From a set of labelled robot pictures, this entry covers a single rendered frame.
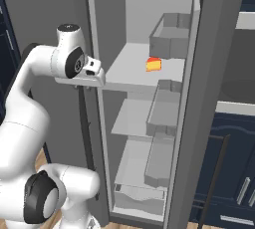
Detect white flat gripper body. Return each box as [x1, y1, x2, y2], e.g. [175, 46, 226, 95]
[54, 67, 107, 90]

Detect grey fridge shelf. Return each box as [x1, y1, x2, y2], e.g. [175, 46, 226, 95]
[100, 42, 186, 94]
[115, 138, 157, 188]
[111, 98, 161, 138]

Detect orange cheese wedge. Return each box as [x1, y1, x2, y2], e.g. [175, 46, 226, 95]
[145, 57, 163, 73]

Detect dark blue tall cabinet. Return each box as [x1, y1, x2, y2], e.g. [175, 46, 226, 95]
[0, 0, 22, 121]

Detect grey fridge door bin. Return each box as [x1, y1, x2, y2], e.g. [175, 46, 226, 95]
[147, 12, 193, 60]
[145, 79, 183, 137]
[142, 131, 176, 189]

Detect grey fridge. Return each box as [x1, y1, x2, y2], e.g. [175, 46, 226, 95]
[19, 0, 207, 229]

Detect grey open fridge door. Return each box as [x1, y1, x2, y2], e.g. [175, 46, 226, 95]
[163, 0, 251, 229]

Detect pale grey fridge drawer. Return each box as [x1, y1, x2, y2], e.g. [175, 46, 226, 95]
[113, 182, 167, 215]

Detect dark blue base cabinets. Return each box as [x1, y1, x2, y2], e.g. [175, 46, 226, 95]
[188, 112, 255, 229]

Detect black fridge door handle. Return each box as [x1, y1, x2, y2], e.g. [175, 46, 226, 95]
[79, 87, 100, 202]
[192, 134, 231, 229]

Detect silver cabinet handle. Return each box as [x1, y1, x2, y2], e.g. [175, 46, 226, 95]
[236, 176, 251, 206]
[248, 188, 255, 208]
[5, 29, 15, 52]

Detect silver drawer handle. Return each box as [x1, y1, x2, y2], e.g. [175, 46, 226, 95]
[219, 215, 255, 226]

